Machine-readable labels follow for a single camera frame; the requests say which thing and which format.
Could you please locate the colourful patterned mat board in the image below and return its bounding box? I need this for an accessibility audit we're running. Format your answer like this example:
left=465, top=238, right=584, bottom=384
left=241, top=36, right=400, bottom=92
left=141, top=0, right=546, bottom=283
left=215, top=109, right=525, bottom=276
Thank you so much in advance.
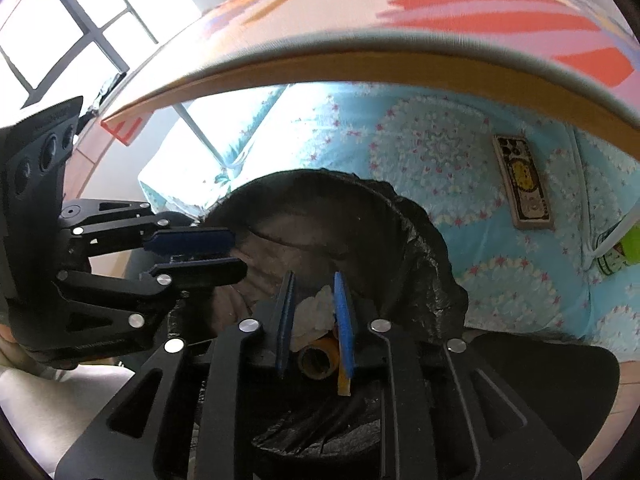
left=100, top=0, right=640, bottom=146

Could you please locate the dark cloth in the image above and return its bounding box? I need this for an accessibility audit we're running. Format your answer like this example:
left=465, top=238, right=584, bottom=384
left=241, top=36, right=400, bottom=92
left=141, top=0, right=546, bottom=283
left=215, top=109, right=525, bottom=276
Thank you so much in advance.
left=470, top=332, right=621, bottom=476

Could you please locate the phone with patterned case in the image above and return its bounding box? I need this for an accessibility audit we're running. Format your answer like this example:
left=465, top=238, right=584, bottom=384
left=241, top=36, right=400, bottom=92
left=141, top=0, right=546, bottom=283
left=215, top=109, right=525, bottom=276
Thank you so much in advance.
left=492, top=133, right=557, bottom=232

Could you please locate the bed with blue floral sheet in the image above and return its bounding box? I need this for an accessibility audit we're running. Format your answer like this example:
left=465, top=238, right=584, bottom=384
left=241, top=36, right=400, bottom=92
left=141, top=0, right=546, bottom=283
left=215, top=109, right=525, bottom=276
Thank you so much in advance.
left=137, top=82, right=640, bottom=356

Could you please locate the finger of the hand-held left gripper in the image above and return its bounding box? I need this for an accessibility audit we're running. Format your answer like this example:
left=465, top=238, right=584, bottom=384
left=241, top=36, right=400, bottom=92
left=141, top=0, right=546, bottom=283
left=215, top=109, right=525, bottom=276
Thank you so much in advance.
left=59, top=199, right=236, bottom=257
left=55, top=258, right=249, bottom=332

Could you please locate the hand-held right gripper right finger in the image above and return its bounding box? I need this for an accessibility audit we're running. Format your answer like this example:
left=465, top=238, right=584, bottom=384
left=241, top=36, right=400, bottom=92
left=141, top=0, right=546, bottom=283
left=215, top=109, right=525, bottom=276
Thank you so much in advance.
left=332, top=271, right=583, bottom=480

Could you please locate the window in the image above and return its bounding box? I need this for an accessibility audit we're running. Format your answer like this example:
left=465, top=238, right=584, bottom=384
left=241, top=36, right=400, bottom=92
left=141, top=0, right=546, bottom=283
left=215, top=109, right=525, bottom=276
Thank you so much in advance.
left=0, top=0, right=281, bottom=211

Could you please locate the white cord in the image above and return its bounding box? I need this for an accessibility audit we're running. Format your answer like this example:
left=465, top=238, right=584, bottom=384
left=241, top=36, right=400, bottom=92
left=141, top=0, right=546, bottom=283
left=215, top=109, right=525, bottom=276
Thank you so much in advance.
left=585, top=212, right=640, bottom=261

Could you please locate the person's left forearm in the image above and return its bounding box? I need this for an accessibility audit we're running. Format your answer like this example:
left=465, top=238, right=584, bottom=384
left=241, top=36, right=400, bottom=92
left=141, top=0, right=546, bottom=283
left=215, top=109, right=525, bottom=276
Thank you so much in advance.
left=0, top=322, right=151, bottom=461

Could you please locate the yellow tape roll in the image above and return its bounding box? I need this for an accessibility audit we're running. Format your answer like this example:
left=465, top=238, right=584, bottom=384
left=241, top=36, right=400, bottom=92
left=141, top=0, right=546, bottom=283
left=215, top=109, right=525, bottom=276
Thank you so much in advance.
left=298, top=336, right=342, bottom=380

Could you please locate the white tissue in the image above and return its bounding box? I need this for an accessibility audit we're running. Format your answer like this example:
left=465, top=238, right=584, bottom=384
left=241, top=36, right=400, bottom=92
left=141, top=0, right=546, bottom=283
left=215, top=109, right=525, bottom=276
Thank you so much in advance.
left=292, top=285, right=337, bottom=353

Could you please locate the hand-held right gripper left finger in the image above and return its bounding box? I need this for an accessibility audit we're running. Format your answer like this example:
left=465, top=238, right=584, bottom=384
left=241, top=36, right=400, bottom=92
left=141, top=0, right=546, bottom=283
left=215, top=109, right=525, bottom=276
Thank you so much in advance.
left=55, top=270, right=298, bottom=480

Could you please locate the bin with black bag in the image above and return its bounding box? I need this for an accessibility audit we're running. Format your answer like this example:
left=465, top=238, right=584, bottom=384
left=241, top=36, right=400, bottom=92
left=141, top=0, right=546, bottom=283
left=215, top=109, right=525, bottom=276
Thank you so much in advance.
left=167, top=169, right=468, bottom=466

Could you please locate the green bottle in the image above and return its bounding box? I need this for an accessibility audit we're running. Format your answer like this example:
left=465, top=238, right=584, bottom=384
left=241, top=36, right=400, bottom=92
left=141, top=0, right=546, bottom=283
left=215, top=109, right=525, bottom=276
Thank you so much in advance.
left=595, top=225, right=640, bottom=277

